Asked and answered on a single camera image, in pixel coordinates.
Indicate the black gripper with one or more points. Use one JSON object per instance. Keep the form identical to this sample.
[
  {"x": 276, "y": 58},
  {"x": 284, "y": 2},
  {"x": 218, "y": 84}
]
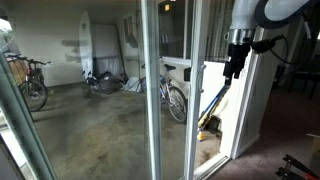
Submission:
[{"x": 237, "y": 56}]

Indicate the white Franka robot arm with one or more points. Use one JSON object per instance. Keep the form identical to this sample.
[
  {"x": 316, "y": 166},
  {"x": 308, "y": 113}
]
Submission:
[{"x": 243, "y": 16}]

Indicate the white door sill track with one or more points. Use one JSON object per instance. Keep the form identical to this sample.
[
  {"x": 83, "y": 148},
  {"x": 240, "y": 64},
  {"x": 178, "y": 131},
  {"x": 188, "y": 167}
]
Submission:
[{"x": 210, "y": 168}]

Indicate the black dustpan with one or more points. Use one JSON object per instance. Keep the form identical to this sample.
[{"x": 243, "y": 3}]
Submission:
[{"x": 213, "y": 125}]

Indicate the white bicycle with blue saddle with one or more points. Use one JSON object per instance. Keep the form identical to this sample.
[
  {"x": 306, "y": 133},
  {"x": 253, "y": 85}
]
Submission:
[{"x": 173, "y": 100}]

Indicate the small yellow bottle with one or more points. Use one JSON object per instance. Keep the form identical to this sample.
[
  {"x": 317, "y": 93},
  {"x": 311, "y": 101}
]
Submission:
[{"x": 200, "y": 135}]

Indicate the black chair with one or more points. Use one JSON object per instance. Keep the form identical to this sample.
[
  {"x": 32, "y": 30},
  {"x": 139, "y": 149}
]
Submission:
[{"x": 301, "y": 75}]

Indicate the white framed house window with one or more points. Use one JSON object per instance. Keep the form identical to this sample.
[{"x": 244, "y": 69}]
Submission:
[{"x": 171, "y": 30}]

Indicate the white cloth heap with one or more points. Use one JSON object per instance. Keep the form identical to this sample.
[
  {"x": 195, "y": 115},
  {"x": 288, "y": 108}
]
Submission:
[{"x": 133, "y": 85}]

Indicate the cardboard box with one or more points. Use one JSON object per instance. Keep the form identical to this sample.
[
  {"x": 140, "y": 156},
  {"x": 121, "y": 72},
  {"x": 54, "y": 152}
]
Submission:
[{"x": 315, "y": 150}]

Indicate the red and black clamp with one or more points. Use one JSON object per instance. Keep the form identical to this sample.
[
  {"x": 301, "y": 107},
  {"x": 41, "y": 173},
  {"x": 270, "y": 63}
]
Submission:
[{"x": 300, "y": 165}]

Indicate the black bags pile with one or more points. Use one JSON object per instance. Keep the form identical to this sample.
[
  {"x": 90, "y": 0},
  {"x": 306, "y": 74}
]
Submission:
[{"x": 106, "y": 83}]

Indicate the white leaning panel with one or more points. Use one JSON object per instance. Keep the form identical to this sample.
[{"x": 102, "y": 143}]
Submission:
[{"x": 106, "y": 46}]

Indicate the white surfboard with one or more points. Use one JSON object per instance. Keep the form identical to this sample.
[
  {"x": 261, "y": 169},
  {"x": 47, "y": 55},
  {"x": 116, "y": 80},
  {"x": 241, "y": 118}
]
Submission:
[{"x": 85, "y": 43}]

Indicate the dark bicycle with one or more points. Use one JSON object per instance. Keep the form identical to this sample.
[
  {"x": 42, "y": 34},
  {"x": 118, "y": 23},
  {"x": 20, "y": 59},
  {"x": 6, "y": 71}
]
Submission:
[{"x": 33, "y": 93}]

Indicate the wicker basket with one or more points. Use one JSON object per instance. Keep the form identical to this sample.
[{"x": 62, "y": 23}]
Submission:
[{"x": 16, "y": 71}]

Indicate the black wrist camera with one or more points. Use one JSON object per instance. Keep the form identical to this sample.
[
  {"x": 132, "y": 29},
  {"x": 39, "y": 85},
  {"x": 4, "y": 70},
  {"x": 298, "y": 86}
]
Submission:
[{"x": 261, "y": 46}]

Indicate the black wall box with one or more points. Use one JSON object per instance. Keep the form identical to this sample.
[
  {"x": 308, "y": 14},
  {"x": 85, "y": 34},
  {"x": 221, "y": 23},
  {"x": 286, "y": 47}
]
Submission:
[{"x": 187, "y": 74}]

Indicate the white door frame jamb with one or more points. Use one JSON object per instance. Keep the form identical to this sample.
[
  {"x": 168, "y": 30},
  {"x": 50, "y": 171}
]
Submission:
[
  {"x": 245, "y": 126},
  {"x": 20, "y": 126}
]

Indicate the orange wall lamp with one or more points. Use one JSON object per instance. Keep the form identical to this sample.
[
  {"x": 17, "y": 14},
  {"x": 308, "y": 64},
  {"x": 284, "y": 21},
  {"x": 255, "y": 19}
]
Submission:
[{"x": 167, "y": 7}]

